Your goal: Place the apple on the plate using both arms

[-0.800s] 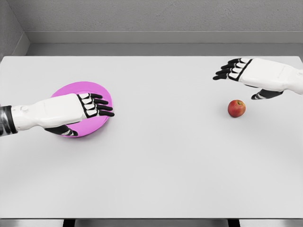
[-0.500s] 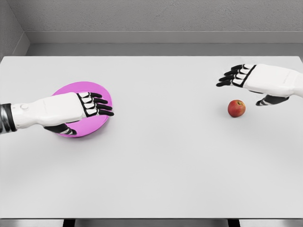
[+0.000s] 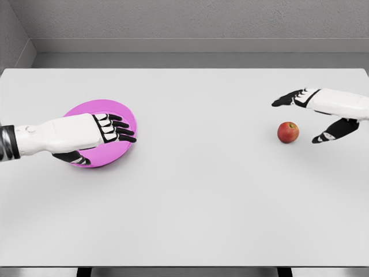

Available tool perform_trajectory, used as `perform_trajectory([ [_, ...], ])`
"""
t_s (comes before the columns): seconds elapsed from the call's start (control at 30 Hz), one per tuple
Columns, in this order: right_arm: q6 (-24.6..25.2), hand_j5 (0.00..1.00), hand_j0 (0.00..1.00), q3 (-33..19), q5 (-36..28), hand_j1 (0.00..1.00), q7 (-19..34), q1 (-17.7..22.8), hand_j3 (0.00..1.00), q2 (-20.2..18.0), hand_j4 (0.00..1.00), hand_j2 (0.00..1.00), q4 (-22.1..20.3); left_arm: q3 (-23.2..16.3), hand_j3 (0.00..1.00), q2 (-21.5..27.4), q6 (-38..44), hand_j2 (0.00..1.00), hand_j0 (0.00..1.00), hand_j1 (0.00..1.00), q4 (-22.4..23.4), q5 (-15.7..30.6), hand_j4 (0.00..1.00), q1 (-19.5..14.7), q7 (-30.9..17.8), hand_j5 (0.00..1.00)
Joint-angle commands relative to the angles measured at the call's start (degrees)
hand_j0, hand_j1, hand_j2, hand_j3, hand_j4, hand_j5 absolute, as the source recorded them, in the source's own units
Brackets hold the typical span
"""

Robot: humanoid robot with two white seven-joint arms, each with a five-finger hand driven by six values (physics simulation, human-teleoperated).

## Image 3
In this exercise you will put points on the red apple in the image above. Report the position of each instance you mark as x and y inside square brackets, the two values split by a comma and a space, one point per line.
[287, 132]

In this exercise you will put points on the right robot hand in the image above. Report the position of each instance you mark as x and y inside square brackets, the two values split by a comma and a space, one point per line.
[334, 101]

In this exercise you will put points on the pink round plate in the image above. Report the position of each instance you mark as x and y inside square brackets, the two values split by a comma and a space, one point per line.
[121, 111]

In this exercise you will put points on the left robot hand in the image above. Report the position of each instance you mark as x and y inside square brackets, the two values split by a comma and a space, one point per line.
[75, 133]

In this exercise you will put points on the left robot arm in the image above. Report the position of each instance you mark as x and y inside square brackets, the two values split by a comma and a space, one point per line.
[24, 140]

